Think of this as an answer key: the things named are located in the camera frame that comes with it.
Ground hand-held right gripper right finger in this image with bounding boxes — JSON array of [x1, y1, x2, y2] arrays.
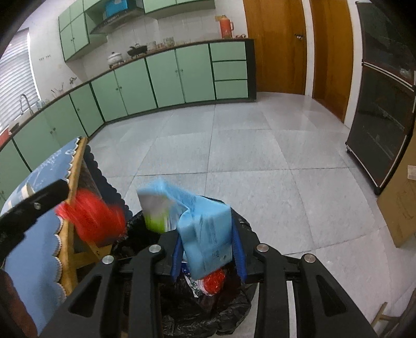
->
[[231, 218, 380, 338]]

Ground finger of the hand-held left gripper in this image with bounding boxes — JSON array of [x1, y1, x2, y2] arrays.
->
[[0, 180, 71, 258]]

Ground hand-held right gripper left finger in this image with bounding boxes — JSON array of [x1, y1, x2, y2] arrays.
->
[[39, 232, 185, 338]]

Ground red foil wrapper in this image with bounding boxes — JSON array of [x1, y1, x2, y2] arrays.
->
[[203, 269, 227, 295]]

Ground light blue drink carton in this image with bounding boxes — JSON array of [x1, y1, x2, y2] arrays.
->
[[136, 178, 234, 280]]

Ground orange foam fruit net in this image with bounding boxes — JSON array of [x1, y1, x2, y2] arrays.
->
[[55, 188, 128, 250]]

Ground black trash bag bin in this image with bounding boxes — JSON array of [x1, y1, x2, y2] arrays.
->
[[111, 201, 261, 338]]

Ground person's left forearm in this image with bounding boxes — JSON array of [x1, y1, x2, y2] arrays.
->
[[0, 269, 38, 338]]

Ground dark blue printed table mat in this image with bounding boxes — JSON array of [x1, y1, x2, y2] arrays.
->
[[0, 138, 82, 336]]

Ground black scalloped cloth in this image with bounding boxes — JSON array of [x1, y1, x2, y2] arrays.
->
[[79, 144, 134, 229]]

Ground metal kitchen faucet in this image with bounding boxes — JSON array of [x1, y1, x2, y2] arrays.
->
[[19, 94, 33, 118]]

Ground white window blinds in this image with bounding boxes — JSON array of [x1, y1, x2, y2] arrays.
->
[[0, 29, 41, 124]]

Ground large cardboard box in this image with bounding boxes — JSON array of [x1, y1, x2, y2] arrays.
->
[[376, 152, 416, 248]]

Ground green upper kitchen cabinets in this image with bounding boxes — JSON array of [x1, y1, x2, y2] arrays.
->
[[58, 0, 215, 62]]

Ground green kitchen cabinets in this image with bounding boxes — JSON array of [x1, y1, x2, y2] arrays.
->
[[0, 38, 257, 203], [58, 0, 215, 62]]

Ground green lower kitchen cabinets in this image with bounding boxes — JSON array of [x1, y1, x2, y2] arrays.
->
[[0, 38, 257, 203]]

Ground black wok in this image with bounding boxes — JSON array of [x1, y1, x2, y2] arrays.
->
[[126, 43, 149, 58]]

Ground black range hood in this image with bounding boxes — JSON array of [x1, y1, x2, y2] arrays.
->
[[89, 8, 145, 35]]

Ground dark glass cabinet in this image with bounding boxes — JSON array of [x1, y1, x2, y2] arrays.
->
[[345, 1, 416, 196]]

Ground blue box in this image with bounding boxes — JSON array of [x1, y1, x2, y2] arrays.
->
[[104, 0, 129, 18]]

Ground wooden door with knob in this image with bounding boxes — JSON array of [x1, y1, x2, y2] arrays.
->
[[243, 0, 308, 96]]

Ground plain wooden door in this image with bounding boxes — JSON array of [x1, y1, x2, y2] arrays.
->
[[310, 0, 355, 124]]

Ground red thermos flask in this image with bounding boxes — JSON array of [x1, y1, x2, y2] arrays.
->
[[218, 14, 235, 40]]

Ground wooden frame piece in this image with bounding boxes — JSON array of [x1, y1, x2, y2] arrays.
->
[[371, 302, 410, 327]]

